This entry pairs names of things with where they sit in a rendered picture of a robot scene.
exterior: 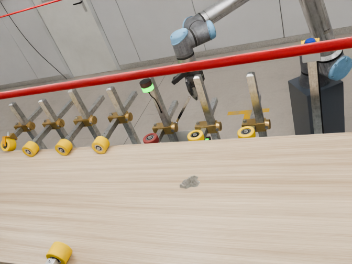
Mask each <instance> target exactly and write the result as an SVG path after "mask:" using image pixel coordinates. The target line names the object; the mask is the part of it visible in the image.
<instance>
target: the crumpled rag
mask: <svg viewBox="0 0 352 264"><path fill-rule="evenodd" d="M197 179H198V177H197V176H195V175H192V176H190V177H188V179H185V180H183V182H182V183H181V184H179V186H180V188H185V189H187V188H189V187H197V186H198V185H199V183H200V181H198V180H197Z"/></svg>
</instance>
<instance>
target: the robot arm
mask: <svg viewBox="0 0 352 264"><path fill-rule="evenodd" d="M248 1H249V0H218V1H217V2H216V3H214V4H213V5H211V6H209V7H208V8H206V9H205V10H203V11H202V12H200V13H198V14H196V15H195V16H190V17H187V18H186V19H185V20H184V21H183V24H182V28H181V29H179V30H176V31H175V32H173V33H172V34H171V36H170V40H171V44H172V46H173V49H174V53H175V56H176V58H177V62H178V64H180V63H186V62H193V61H196V58H195V54H194V51H193V48H195V47H197V46H199V45H202V44H204V43H206V42H208V41H210V40H212V39H214V38H215V37H216V30H215V27H214V25H213V24H214V23H216V22H217V21H219V20H220V19H222V18H223V17H225V16H227V15H228V14H230V13H231V12H233V11H234V10H236V9H237V8H239V7H240V6H242V5H243V4H245V3H246V2H248ZM299 3H300V5H301V8H302V12H303V15H304V17H305V20H306V23H307V26H308V29H309V31H310V34H311V37H312V38H320V41H325V40H332V39H335V36H334V33H333V30H332V26H331V22H330V20H329V16H328V13H327V10H326V6H325V3H324V0H299ZM300 66H301V75H300V78H299V85H300V86H301V87H303V88H305V89H310V84H309V73H308V67H307V63H303V62H302V56H300ZM318 66H319V74H320V87H324V86H326V85H327V84H328V83H329V82H330V79H331V80H335V81H338V80H341V79H343V78H344V77H345V76H346V75H347V74H348V73H349V72H350V70H351V68H352V59H351V58H350V57H349V56H346V55H344V53H343V50H336V51H329V52H322V53H321V60H320V61H318ZM196 74H201V75H202V78H203V81H204V79H205V77H204V74H203V71H202V70H201V71H200V70H199V71H193V72H186V73H179V74H177V75H176V76H174V77H173V79H172V81H171V83H172V84H173V85H175V84H177V83H178V82H179V81H180V80H181V79H183V78H185V83H186V86H187V89H188V92H189V94H190V95H191V96H192V97H193V98H194V99H195V100H196V101H197V97H198V94H197V91H196V87H195V84H194V81H193V78H194V76H195V75H196Z"/></svg>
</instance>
